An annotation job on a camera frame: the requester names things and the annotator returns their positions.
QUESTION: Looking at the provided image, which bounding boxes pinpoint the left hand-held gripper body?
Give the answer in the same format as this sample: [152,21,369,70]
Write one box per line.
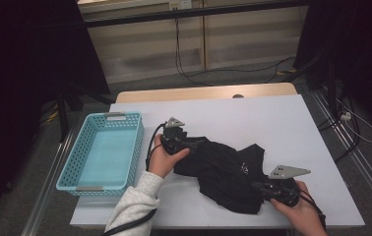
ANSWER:
[159,117,193,156]

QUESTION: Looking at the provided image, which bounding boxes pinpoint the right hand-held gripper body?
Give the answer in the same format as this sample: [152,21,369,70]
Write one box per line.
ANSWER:
[260,164,312,207]

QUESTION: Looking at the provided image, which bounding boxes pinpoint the black pants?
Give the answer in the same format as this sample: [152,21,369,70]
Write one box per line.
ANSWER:
[173,136,276,215]

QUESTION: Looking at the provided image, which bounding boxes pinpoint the light blue plastic basket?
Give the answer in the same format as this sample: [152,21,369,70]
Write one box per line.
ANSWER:
[55,111,145,198]

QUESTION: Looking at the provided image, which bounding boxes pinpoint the person's left hand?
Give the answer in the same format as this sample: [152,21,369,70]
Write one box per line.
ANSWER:
[148,133,191,180]

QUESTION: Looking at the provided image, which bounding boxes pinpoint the person's right hand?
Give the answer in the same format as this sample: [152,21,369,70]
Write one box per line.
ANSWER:
[270,180,328,236]

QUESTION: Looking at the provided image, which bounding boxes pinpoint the wooden table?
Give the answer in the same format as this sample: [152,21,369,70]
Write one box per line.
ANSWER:
[115,82,298,104]

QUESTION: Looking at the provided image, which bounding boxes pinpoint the black metal stand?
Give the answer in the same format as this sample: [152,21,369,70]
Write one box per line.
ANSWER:
[281,52,340,112]

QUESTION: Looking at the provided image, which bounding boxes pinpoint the yellow floor tape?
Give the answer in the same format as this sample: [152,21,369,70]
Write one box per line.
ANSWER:
[44,111,59,123]
[277,67,297,77]

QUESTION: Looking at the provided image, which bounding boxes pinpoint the black tripod stand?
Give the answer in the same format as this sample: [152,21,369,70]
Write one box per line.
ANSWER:
[54,83,116,144]

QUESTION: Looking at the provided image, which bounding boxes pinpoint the black horizontal bar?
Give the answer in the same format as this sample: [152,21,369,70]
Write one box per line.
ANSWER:
[84,0,310,29]

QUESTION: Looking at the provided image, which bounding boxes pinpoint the narrow black curtain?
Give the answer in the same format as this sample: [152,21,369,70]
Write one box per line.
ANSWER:
[293,0,372,139]

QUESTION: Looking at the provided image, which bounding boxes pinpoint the wide black curtain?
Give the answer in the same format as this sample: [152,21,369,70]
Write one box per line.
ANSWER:
[0,0,111,227]

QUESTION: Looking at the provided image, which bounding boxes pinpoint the right hand-held gripper black cable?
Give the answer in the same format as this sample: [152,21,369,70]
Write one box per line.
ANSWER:
[296,188,327,230]

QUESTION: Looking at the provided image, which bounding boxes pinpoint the hand-held gripper black cable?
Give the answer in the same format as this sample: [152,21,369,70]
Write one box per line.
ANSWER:
[296,188,327,230]
[101,122,168,236]

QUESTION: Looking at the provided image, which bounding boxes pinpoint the black floor cables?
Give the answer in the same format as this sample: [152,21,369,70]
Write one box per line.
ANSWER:
[316,88,362,164]

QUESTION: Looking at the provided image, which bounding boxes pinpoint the aluminium floor rail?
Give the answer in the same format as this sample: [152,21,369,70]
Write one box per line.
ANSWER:
[21,129,77,236]
[311,89,372,214]

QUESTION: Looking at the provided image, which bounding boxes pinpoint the black wall cable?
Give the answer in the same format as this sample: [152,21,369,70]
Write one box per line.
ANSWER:
[173,9,296,88]

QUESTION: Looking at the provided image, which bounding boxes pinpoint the white floor cable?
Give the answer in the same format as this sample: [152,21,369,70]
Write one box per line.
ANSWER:
[336,97,372,145]

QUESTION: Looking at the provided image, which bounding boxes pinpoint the left hand-held gripper black cable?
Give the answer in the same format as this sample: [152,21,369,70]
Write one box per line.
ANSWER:
[101,122,168,236]

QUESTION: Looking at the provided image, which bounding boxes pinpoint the white wall outlet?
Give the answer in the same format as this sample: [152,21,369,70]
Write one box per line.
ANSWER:
[168,0,192,10]

